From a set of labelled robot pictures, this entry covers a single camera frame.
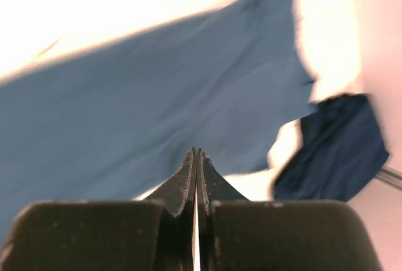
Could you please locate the folded navy t-shirt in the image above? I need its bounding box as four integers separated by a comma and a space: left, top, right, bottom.
273, 94, 389, 202

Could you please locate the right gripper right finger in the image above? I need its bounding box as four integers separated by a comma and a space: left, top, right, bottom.
197, 150, 382, 271

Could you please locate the teal blue t-shirt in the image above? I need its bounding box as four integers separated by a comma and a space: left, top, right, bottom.
1, 0, 313, 238

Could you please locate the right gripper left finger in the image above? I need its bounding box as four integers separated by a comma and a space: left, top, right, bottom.
1, 150, 197, 271

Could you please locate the right aluminium frame post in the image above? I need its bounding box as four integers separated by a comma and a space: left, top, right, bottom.
376, 167, 402, 190

